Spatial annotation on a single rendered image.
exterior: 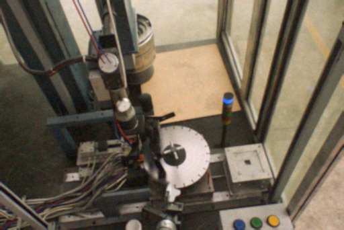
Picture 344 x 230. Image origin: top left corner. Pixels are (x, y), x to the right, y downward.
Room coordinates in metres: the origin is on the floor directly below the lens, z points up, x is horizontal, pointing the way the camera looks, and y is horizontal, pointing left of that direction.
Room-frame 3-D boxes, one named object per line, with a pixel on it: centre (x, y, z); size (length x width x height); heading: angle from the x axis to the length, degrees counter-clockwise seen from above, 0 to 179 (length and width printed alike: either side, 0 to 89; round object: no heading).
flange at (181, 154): (0.75, 0.00, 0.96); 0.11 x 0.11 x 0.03
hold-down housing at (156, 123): (0.72, 0.07, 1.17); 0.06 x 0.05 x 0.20; 81
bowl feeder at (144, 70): (1.52, 0.18, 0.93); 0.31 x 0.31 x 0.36
